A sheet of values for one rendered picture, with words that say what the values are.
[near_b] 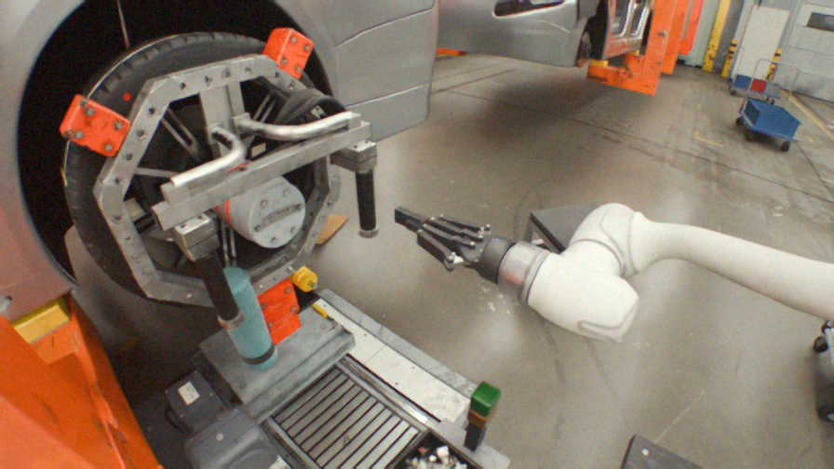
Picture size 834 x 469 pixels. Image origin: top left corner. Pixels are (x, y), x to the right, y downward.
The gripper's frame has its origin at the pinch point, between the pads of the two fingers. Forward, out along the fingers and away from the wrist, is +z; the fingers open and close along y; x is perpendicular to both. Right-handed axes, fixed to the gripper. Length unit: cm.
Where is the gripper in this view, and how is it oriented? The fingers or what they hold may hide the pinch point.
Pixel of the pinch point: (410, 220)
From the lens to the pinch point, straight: 70.6
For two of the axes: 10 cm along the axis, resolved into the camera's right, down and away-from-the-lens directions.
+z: -7.7, -3.7, 5.2
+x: 0.0, -8.2, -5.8
